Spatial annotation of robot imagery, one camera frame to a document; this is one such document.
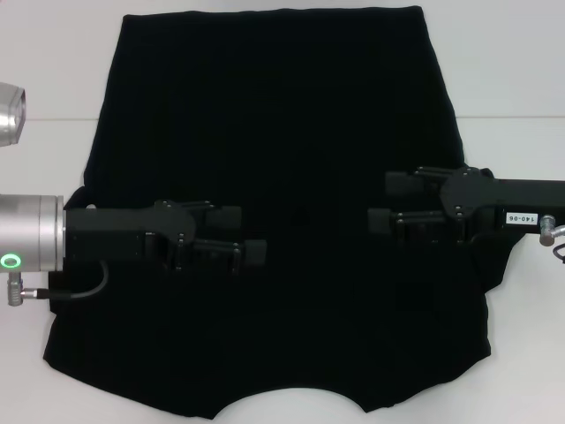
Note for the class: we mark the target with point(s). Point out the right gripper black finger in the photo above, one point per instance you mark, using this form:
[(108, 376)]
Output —
[(378, 221)]

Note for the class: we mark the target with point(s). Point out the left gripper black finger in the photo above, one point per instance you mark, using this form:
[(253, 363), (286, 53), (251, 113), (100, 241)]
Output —
[(255, 254)]

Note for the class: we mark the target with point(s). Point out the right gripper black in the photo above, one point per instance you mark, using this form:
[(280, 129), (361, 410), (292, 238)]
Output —
[(521, 199)]

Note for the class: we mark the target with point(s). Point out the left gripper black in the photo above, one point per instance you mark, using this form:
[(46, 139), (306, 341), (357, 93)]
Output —
[(115, 229)]

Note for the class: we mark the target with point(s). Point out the black shirt with FREE print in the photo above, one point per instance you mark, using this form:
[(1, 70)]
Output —
[(282, 132)]

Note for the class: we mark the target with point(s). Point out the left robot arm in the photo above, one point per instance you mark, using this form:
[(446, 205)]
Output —
[(31, 229)]

